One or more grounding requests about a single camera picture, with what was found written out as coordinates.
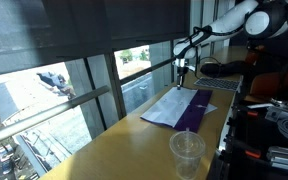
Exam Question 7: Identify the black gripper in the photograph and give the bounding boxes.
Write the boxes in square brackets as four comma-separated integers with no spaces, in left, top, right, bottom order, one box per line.
[175,58,189,90]

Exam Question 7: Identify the purple cloth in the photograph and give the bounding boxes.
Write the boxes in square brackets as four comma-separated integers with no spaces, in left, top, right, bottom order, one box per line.
[139,87,218,133]

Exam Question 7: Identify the white paper in folder flap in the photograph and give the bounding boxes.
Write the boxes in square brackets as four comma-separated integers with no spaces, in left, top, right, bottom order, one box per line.
[140,87,198,129]

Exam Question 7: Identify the grey computer keyboard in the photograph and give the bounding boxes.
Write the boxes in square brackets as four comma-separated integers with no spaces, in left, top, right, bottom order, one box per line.
[193,76,241,93]

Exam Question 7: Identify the loose white paper sheet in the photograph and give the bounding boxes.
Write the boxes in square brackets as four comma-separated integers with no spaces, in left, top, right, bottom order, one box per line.
[203,103,219,116]

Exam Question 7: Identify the black bag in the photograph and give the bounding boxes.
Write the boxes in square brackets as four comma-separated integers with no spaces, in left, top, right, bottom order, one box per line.
[199,60,252,79]

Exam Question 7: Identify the clear drinking straw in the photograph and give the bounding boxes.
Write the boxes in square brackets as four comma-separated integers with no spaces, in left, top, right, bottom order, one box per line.
[184,127,190,149]

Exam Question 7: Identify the small orange chair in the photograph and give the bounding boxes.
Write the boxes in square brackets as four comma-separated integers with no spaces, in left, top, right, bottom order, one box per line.
[244,50,262,66]

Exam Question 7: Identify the clear plastic cup with lid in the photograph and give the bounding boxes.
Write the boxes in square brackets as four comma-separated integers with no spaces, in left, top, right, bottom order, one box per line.
[168,130,206,180]

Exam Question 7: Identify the large orange chair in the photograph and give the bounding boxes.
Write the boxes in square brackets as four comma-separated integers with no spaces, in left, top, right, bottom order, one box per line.
[243,61,288,102]

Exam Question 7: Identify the black equipment cart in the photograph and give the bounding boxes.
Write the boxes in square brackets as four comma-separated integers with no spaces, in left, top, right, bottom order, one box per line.
[206,95,288,180]

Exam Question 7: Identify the grey power strip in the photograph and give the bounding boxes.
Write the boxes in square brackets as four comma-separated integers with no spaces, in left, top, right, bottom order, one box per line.
[264,105,288,123]

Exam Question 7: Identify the dark roller blind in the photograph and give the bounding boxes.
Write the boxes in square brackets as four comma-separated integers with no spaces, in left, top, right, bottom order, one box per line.
[0,0,190,80]

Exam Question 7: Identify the silver metal bars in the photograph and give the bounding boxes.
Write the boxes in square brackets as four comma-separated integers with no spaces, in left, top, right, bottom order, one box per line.
[266,145,288,174]

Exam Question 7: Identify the short metal window rail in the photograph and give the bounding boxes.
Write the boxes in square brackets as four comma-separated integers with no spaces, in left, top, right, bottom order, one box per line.
[118,54,178,86]

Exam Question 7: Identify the long metal window rail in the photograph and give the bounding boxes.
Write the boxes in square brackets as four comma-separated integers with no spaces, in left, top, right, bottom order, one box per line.
[0,85,111,150]

